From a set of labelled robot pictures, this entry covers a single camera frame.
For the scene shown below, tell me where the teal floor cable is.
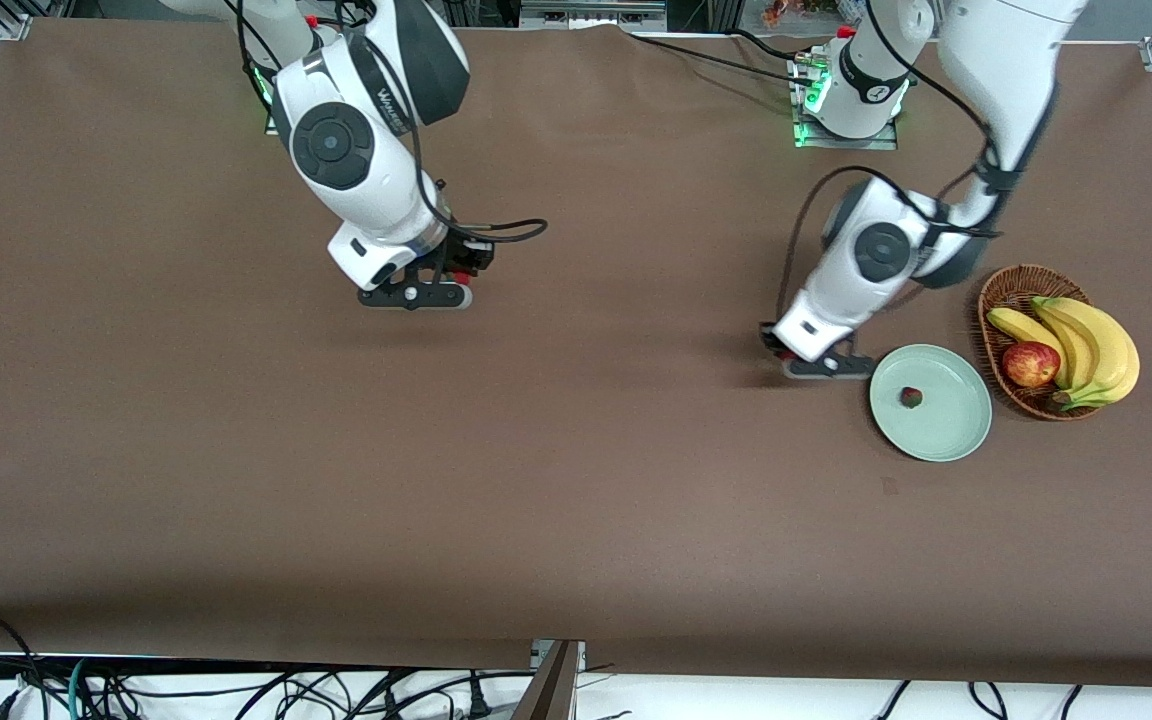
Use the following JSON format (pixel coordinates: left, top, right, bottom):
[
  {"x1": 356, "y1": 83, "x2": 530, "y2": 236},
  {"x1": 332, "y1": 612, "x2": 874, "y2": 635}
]
[{"x1": 68, "y1": 657, "x2": 97, "y2": 720}]

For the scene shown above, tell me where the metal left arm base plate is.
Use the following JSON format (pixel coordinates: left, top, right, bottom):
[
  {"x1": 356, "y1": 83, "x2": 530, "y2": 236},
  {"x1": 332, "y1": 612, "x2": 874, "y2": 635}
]
[{"x1": 791, "y1": 55, "x2": 902, "y2": 152}]

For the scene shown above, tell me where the long black table cable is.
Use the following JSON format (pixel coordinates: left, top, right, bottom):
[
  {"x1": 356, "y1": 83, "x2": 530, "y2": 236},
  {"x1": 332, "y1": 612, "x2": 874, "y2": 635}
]
[{"x1": 621, "y1": 30, "x2": 822, "y2": 87}]

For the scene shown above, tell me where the yellow banana bunch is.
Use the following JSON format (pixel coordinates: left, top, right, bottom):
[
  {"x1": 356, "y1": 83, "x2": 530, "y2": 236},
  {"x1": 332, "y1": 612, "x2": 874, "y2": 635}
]
[{"x1": 986, "y1": 296, "x2": 1141, "y2": 412}]

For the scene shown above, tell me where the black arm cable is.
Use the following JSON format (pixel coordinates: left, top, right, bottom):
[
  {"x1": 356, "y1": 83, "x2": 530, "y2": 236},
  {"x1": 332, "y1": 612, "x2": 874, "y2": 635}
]
[
  {"x1": 779, "y1": 0, "x2": 1002, "y2": 321},
  {"x1": 231, "y1": 0, "x2": 549, "y2": 246}
]

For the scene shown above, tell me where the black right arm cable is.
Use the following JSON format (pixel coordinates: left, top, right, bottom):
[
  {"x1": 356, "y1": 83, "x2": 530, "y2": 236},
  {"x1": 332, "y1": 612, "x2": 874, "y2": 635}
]
[{"x1": 231, "y1": 0, "x2": 549, "y2": 246}]

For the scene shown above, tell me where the brown wicker basket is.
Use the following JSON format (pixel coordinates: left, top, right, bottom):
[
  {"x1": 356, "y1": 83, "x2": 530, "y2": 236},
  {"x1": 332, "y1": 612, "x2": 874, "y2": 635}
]
[{"x1": 977, "y1": 265, "x2": 1112, "y2": 422}]

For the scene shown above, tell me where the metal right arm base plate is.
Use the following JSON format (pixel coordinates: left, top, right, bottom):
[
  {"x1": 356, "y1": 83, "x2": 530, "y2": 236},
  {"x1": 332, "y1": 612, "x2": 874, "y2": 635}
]
[{"x1": 264, "y1": 70, "x2": 297, "y2": 138}]

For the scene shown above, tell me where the red apple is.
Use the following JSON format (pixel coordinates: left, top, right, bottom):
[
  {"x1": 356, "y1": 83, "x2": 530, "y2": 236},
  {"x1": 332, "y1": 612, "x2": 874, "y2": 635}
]
[{"x1": 1002, "y1": 341, "x2": 1062, "y2": 389}]

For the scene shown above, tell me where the short black table cable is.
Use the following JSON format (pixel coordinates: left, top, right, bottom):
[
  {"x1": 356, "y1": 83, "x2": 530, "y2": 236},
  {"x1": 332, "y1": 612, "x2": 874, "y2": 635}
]
[{"x1": 731, "y1": 28, "x2": 817, "y2": 59}]

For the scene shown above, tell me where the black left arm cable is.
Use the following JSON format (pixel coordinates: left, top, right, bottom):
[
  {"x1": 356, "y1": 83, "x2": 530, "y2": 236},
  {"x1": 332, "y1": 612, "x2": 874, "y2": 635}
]
[{"x1": 779, "y1": 0, "x2": 1002, "y2": 321}]

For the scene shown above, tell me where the pale green plate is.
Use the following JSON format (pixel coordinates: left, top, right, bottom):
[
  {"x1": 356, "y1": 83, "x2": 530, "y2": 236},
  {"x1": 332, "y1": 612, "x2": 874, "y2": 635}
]
[{"x1": 869, "y1": 344, "x2": 993, "y2": 463}]

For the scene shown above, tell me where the brown table cloth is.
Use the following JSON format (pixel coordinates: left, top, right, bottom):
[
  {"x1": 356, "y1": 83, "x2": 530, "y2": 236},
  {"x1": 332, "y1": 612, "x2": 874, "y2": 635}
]
[{"x1": 0, "y1": 20, "x2": 1152, "y2": 691}]

